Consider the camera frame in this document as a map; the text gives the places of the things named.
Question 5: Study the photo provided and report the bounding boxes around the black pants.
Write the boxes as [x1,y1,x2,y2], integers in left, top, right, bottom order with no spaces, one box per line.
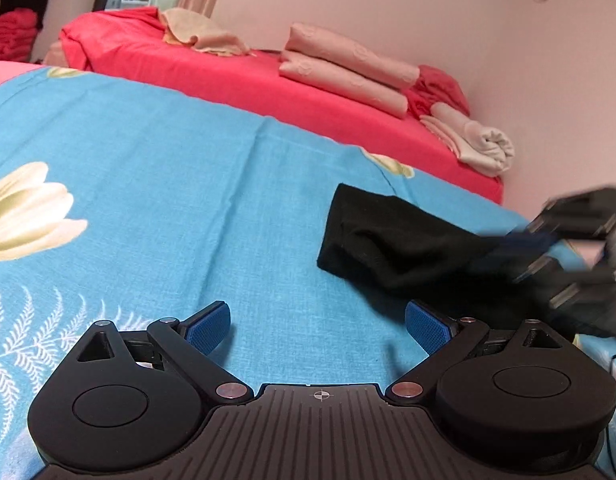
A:
[315,182,616,340]

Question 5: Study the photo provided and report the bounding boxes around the rolled beige blanket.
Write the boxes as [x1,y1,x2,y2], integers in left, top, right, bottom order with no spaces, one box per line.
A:
[419,102,515,178]

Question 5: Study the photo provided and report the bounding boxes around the blue floral bed sheet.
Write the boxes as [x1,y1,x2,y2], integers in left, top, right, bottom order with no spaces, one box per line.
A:
[0,62,616,479]

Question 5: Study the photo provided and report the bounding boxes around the red crumpled cloth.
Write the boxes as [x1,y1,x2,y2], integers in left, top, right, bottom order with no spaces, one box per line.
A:
[404,65,470,118]

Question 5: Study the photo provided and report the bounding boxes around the lower pink pillow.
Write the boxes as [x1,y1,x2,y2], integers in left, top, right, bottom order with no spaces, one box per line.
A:
[279,51,409,118]

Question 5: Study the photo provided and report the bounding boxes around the red bed sheet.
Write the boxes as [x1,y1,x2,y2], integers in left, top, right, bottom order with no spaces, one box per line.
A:
[44,6,504,204]

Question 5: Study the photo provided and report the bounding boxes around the peach towel on bed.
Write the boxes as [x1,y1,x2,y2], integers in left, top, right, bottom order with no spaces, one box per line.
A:
[158,8,250,56]

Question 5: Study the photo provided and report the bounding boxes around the red clothes pile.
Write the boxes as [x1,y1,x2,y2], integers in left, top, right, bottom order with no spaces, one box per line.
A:
[0,9,38,63]

